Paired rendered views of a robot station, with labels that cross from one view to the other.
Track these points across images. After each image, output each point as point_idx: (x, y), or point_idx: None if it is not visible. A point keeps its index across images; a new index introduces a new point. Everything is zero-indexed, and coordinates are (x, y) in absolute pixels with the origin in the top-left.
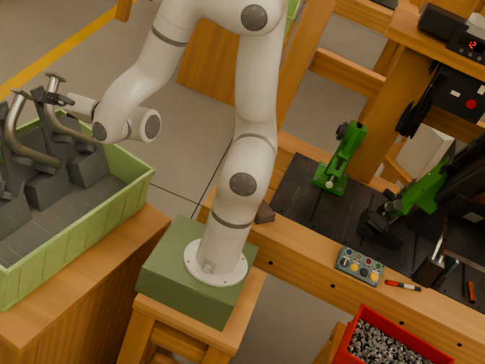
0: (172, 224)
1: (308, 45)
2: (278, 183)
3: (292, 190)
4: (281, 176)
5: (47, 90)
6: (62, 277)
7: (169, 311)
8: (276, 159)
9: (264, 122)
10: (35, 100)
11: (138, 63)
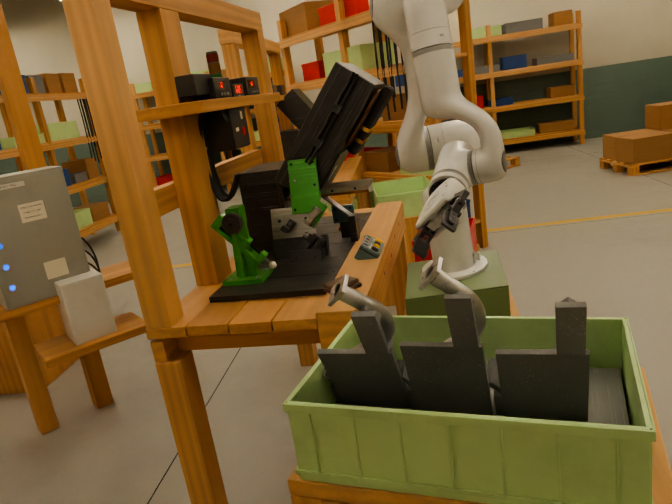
0: (426, 295)
1: (149, 185)
2: (274, 298)
3: (285, 286)
4: (259, 300)
5: (366, 299)
6: None
7: (510, 304)
8: (228, 307)
9: None
10: (379, 321)
11: (454, 90)
